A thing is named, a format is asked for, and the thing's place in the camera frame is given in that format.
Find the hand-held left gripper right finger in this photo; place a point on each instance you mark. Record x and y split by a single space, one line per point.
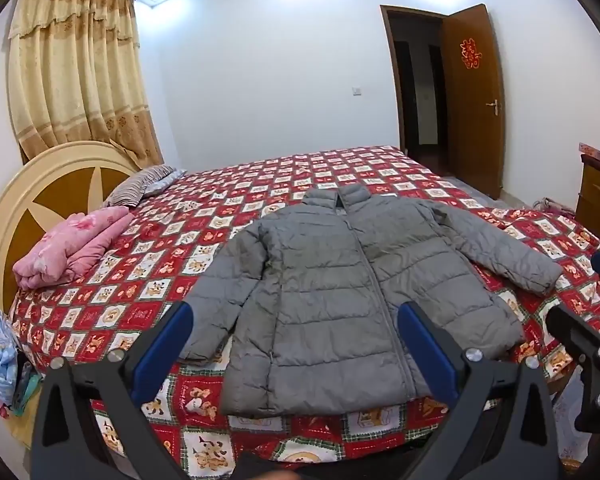
427 350

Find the dark brown door frame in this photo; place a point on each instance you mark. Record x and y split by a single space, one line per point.
390 60

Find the grey puffer jacket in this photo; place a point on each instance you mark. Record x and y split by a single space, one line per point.
320 300

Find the cream and wooden round headboard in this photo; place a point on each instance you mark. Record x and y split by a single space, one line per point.
55 185

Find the beige patterned curtain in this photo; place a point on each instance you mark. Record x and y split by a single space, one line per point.
75 70

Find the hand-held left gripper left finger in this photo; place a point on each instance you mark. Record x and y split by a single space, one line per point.
162 350

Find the brown wooden door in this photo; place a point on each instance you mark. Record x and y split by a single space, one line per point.
472 125

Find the striped pillow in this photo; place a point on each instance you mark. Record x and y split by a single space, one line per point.
135 187

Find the wooden cabinet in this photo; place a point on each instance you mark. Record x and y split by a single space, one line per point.
597 195

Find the light blue printed cloth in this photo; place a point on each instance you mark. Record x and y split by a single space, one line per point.
0 355

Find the teal cloth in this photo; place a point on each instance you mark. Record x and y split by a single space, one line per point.
25 385

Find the pink folded blanket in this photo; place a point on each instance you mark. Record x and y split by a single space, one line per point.
75 245

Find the bed with red printed bedspread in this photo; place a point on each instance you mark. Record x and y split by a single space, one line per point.
155 240

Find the beige nightstand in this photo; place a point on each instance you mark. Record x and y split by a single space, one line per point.
20 430

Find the red paper door decoration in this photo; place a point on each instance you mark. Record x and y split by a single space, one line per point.
470 52

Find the grey-blue pillow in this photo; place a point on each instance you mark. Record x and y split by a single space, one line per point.
167 182

